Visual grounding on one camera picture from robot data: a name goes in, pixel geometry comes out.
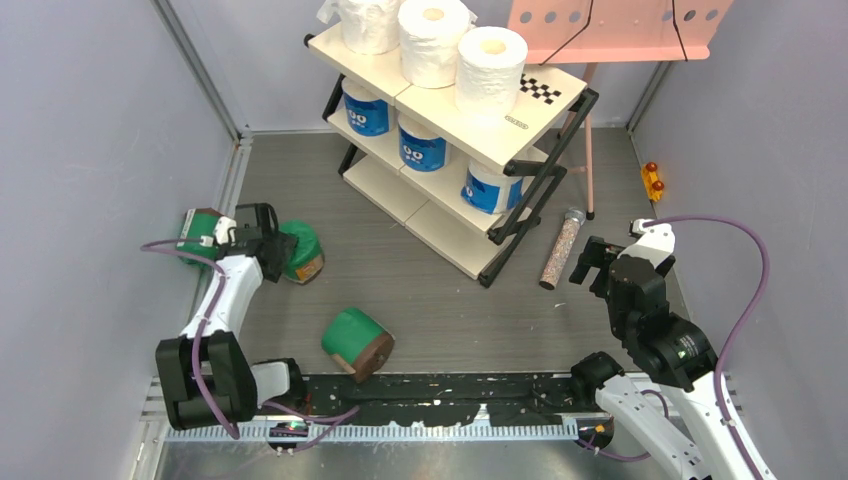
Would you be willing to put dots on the pink music stand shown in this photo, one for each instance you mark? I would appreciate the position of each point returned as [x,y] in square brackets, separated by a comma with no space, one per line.
[616,31]

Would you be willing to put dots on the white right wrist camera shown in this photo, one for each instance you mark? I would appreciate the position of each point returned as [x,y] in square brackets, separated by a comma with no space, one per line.
[653,243]

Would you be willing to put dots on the white paper towel roll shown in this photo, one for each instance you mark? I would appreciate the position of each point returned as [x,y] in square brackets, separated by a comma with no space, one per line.
[491,64]
[368,27]
[429,35]

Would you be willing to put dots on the cream three-tier shelf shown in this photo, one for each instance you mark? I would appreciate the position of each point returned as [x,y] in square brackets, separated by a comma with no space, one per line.
[526,143]

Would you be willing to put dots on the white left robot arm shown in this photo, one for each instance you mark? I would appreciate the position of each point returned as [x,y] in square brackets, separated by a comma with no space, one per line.
[205,378]

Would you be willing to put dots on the yellow toy with orange balls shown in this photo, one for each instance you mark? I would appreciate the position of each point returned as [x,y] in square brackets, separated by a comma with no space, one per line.
[654,186]

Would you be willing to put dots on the glitter microphone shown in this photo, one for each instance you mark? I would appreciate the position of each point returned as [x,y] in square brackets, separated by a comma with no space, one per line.
[551,274]

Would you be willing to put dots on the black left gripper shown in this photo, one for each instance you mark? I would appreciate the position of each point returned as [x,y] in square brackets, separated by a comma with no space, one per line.
[284,247]

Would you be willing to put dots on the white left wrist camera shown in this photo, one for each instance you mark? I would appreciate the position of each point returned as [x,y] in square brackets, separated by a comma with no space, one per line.
[215,230]

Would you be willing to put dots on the green package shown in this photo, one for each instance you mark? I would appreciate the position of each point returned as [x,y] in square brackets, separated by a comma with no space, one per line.
[357,343]
[198,233]
[307,260]

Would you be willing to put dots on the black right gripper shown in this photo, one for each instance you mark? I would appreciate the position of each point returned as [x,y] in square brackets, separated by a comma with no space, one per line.
[592,254]

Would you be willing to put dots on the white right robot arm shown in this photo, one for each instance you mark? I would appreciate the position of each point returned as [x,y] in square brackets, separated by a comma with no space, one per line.
[675,354]

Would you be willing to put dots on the blue paper towel roll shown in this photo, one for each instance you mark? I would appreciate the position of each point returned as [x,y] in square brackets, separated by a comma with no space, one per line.
[420,148]
[367,114]
[489,191]

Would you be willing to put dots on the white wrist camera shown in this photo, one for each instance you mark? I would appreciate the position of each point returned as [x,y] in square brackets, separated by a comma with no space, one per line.
[215,230]
[653,243]

